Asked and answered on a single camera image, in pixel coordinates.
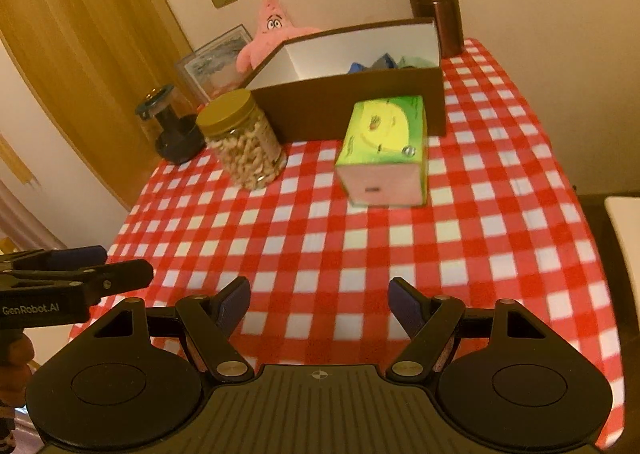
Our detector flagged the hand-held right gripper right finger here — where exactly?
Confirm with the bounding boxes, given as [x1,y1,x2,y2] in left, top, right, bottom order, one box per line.
[386,277,558,381]

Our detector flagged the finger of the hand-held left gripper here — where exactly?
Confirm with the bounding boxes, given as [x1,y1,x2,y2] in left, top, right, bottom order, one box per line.
[0,245,107,271]
[0,260,154,307]

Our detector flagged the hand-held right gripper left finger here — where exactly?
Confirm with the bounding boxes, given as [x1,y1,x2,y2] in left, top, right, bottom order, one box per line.
[82,277,255,381]

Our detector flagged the brown cardboard box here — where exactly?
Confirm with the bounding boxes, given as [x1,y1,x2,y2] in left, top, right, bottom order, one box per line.
[245,18,447,145]

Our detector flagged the person's left hand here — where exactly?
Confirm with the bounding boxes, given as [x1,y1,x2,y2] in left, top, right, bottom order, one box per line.
[0,331,35,402]

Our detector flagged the red white checkered tablecloth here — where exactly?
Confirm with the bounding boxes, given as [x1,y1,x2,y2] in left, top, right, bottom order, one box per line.
[67,38,628,450]

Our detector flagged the glass food chopper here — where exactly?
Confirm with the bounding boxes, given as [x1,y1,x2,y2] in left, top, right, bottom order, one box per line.
[136,84,207,165]

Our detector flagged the clear cashew nut jar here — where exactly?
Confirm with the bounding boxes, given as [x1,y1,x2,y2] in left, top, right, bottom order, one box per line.
[195,89,287,192]

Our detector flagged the green tissue box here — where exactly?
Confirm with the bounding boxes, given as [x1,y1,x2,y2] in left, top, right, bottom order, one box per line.
[334,95,430,207]

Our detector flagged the wooden door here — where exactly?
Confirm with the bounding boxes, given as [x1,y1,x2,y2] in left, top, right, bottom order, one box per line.
[0,0,191,212]

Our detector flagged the white furniture panel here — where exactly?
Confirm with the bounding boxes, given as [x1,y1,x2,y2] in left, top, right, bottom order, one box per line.
[604,196,640,295]

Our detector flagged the framed picture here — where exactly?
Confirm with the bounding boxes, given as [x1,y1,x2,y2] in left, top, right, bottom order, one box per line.
[175,24,254,105]

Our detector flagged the pink starfish plush toy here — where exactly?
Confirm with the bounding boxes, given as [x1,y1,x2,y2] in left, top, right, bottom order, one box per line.
[236,0,323,75]

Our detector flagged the brown metal thermos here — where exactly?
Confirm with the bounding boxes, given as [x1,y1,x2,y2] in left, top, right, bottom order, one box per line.
[405,0,466,59]

